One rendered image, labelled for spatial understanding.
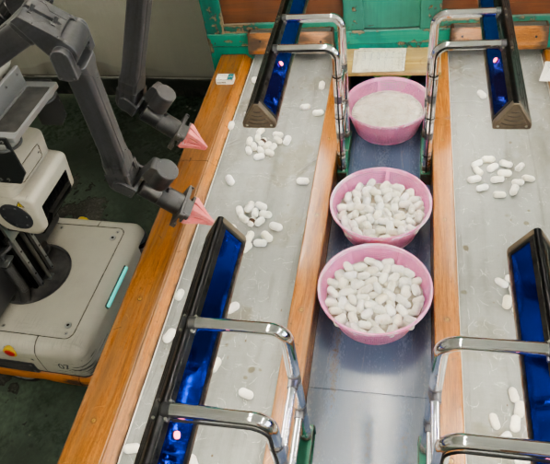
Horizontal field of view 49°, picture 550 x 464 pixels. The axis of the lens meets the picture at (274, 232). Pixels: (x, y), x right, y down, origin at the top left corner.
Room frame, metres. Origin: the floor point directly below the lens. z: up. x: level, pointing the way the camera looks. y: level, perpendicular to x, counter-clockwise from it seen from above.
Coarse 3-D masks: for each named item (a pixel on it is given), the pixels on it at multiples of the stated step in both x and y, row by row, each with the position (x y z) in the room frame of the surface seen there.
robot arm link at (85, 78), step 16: (64, 48) 1.05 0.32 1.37; (64, 64) 1.04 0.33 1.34; (80, 64) 1.08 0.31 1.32; (96, 64) 1.11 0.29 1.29; (64, 80) 1.05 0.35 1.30; (80, 80) 1.07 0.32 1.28; (96, 80) 1.09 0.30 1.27; (80, 96) 1.09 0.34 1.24; (96, 96) 1.08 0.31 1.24; (96, 112) 1.08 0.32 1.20; (112, 112) 1.12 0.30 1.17; (96, 128) 1.09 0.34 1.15; (112, 128) 1.10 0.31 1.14; (96, 144) 1.10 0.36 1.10; (112, 144) 1.09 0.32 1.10; (112, 160) 1.10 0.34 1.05; (128, 160) 1.12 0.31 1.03; (112, 176) 1.10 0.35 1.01; (128, 176) 1.10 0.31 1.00
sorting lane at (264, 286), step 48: (288, 96) 1.67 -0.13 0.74; (240, 144) 1.47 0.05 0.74; (240, 192) 1.25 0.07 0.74; (288, 192) 1.22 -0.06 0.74; (288, 240) 1.04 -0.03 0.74; (240, 288) 0.91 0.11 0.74; (288, 288) 0.88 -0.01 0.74; (240, 336) 0.77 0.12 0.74; (144, 384) 0.69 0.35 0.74; (240, 384) 0.65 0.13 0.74; (240, 432) 0.54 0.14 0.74
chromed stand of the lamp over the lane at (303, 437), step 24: (288, 336) 0.52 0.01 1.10; (288, 360) 0.51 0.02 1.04; (288, 384) 0.51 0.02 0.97; (168, 408) 0.42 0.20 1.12; (192, 408) 0.41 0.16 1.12; (216, 408) 0.41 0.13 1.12; (288, 408) 0.46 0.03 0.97; (264, 432) 0.37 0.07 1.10; (288, 432) 0.42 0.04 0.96; (312, 432) 0.53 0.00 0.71; (312, 456) 0.49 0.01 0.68
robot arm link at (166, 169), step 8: (152, 160) 1.11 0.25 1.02; (160, 160) 1.12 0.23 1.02; (168, 160) 1.12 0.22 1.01; (144, 168) 1.12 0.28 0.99; (152, 168) 1.09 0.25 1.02; (160, 168) 1.09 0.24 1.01; (168, 168) 1.10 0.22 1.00; (176, 168) 1.11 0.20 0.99; (136, 176) 1.15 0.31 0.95; (144, 176) 1.10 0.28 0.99; (152, 176) 1.09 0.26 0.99; (160, 176) 1.08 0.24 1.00; (168, 176) 1.08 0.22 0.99; (176, 176) 1.09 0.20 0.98; (112, 184) 1.10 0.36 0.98; (120, 184) 1.09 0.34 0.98; (136, 184) 1.10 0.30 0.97; (152, 184) 1.09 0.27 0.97; (160, 184) 1.08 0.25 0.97; (168, 184) 1.08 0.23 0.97; (120, 192) 1.10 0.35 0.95; (128, 192) 1.09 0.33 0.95
